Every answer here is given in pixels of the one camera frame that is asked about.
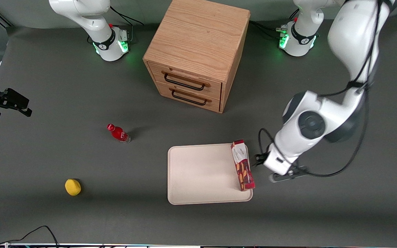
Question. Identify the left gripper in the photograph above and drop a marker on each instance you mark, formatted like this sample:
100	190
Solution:
260	159

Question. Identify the red cookie box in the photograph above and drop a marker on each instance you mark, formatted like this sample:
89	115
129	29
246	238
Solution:
244	168

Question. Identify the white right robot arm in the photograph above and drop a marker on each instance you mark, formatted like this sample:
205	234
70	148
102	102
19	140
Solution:
95	20

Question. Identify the cream rectangular tray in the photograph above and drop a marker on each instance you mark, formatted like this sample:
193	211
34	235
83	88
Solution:
202	175

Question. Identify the wooden drawer with plain edge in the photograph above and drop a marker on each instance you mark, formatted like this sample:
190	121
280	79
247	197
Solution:
191	100

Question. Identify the wooden drawer with notched edge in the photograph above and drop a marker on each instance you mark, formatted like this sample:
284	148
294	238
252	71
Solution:
188	78

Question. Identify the yellow lemon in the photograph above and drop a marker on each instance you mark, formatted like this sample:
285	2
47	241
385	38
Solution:
72	187

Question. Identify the small red drink bottle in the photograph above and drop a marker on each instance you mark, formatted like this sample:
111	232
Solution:
117	132

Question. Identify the wooden two-drawer cabinet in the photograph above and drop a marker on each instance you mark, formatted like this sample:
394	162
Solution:
198	38

